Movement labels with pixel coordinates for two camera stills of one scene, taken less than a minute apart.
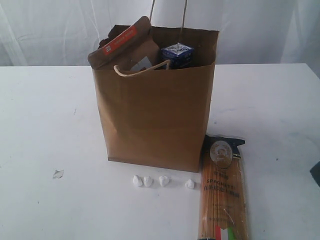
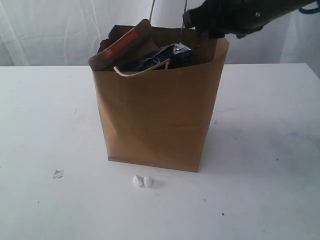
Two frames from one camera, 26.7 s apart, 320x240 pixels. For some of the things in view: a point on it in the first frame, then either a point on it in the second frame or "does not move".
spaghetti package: (223, 211) to (156, 57)
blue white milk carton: (180, 55) does not move
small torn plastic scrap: (58, 173) does not move
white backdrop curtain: (64, 33) does not move
